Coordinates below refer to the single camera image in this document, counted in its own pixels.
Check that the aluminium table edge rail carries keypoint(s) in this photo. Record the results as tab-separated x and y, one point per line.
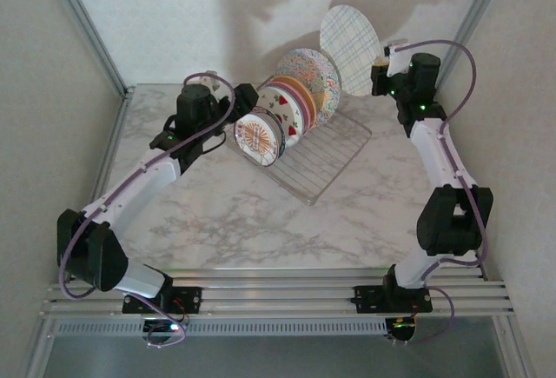
113	143

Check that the circuit board with green light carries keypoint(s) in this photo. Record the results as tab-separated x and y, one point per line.
401	329
167	329

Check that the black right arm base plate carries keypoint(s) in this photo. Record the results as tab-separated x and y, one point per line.
369	300

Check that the orange pink striped plate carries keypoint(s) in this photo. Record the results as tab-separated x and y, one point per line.
300	93

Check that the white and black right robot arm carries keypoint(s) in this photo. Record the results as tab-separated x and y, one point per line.
438	156

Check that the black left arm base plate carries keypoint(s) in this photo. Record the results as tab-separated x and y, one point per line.
187	297

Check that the large colourful floral plate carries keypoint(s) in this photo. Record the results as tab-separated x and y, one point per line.
315	69

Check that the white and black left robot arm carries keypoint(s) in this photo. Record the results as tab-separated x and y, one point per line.
139	182

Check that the small orange sunburst plate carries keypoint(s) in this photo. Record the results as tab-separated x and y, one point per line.
256	137

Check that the white plate with blue lines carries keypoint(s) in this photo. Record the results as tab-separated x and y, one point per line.
347	48

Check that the aluminium frame post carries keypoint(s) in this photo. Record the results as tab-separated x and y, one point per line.
482	8
91	30

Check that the aluminium mounting rail frame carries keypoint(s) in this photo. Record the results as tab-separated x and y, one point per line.
278	293

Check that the white strawberry print plate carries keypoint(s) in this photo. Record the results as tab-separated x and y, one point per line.
282	106

